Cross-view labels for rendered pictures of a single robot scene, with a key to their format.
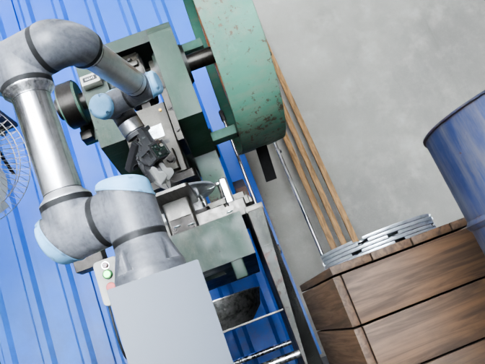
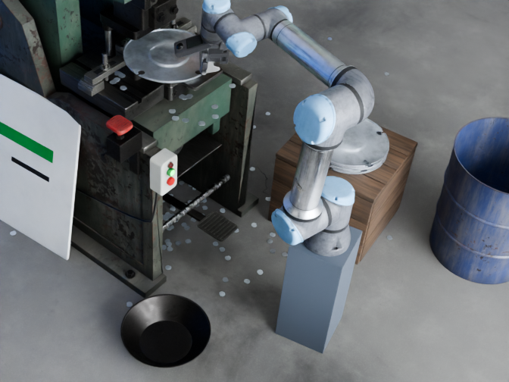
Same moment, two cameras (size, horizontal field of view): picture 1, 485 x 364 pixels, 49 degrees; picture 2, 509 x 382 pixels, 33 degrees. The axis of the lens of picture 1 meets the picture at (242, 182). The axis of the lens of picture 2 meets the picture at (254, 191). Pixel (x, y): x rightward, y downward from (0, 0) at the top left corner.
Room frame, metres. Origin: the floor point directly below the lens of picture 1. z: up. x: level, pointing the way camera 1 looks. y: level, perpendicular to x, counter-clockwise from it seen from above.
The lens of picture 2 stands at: (0.19, 1.88, 2.41)
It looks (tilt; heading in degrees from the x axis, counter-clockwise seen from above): 44 degrees down; 306
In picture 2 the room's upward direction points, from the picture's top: 6 degrees clockwise
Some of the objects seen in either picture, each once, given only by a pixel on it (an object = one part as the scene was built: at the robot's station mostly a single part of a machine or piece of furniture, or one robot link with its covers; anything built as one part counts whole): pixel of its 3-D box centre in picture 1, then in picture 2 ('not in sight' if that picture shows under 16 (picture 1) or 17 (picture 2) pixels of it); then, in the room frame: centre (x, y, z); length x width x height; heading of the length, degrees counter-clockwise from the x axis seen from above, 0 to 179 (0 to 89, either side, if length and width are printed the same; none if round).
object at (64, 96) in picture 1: (82, 107); not in sight; (1.92, 0.49, 1.31); 0.22 x 0.12 x 0.22; 2
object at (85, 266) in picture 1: (94, 274); (125, 155); (1.67, 0.55, 0.62); 0.10 x 0.06 x 0.20; 92
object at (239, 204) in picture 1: (190, 234); (140, 66); (1.91, 0.24, 0.68); 0.45 x 0.30 x 0.06; 92
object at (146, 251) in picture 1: (146, 258); (328, 227); (1.08, 0.24, 0.50); 0.15 x 0.15 x 0.10
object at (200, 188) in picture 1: (175, 199); (168, 54); (1.78, 0.24, 0.78); 0.29 x 0.29 x 0.01
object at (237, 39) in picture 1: (220, 64); not in sight; (2.02, -0.09, 1.33); 1.03 x 0.28 x 0.82; 2
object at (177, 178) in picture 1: (175, 188); (138, 17); (1.91, 0.25, 0.86); 0.20 x 0.16 x 0.05; 92
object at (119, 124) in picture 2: not in sight; (120, 132); (1.66, 0.57, 0.72); 0.07 x 0.06 x 0.08; 2
